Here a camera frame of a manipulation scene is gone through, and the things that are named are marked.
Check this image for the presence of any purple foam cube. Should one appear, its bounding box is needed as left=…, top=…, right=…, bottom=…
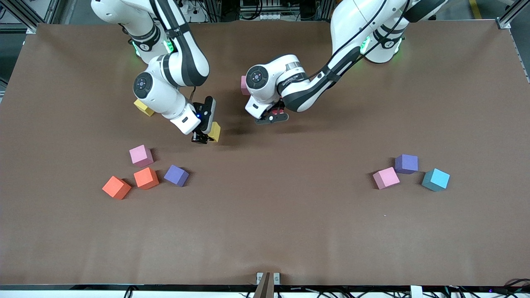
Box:
left=164, top=164, right=190, bottom=187
left=394, top=154, right=419, bottom=175

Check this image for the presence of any orange foam cube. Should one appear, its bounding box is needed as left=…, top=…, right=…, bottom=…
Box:
left=133, top=167, right=160, bottom=190
left=102, top=176, right=132, bottom=200

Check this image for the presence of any grey equipment box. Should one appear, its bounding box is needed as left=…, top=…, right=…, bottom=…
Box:
left=240, top=0, right=299, bottom=21

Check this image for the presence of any brown paper table cover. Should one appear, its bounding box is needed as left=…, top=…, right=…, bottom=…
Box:
left=0, top=20, right=530, bottom=287

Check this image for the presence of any brown pointed pole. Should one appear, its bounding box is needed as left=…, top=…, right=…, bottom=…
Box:
left=253, top=272, right=275, bottom=298

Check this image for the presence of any light blue foam cube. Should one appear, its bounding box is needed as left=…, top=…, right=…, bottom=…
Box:
left=422, top=168, right=451, bottom=192

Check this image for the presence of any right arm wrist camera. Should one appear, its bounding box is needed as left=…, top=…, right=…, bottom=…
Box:
left=198, top=96, right=217, bottom=134

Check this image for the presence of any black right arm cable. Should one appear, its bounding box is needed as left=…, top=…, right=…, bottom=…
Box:
left=151, top=0, right=198, bottom=104

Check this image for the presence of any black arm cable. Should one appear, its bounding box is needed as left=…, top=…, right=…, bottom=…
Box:
left=151, top=0, right=198, bottom=104
left=315, top=0, right=411, bottom=80

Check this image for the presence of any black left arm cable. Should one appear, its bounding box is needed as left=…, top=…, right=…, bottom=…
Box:
left=315, top=0, right=411, bottom=80

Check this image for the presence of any black table edge rail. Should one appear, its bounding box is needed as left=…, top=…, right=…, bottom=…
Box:
left=0, top=284, right=530, bottom=291

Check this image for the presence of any aluminium frame profile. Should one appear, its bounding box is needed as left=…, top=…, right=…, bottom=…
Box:
left=0, top=0, right=63, bottom=34
left=496, top=0, right=530, bottom=30

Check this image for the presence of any black cable bundle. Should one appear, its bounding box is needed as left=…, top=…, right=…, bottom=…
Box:
left=502, top=278, right=530, bottom=296

